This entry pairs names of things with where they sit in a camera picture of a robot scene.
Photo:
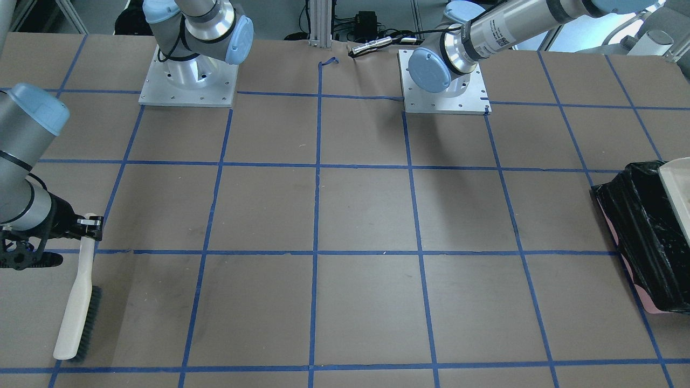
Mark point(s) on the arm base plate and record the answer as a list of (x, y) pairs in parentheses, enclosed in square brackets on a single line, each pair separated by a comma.
[(465, 94), (198, 82)]

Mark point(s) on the aluminium frame post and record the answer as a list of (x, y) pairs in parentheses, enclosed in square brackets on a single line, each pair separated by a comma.
[(320, 18)]

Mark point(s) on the cream hand brush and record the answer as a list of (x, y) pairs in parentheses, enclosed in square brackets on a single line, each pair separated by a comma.
[(81, 310)]

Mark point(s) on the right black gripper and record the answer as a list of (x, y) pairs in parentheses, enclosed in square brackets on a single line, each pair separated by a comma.
[(60, 221)]

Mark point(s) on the cream plastic dustpan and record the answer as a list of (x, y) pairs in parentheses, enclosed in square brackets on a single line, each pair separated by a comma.
[(674, 176)]

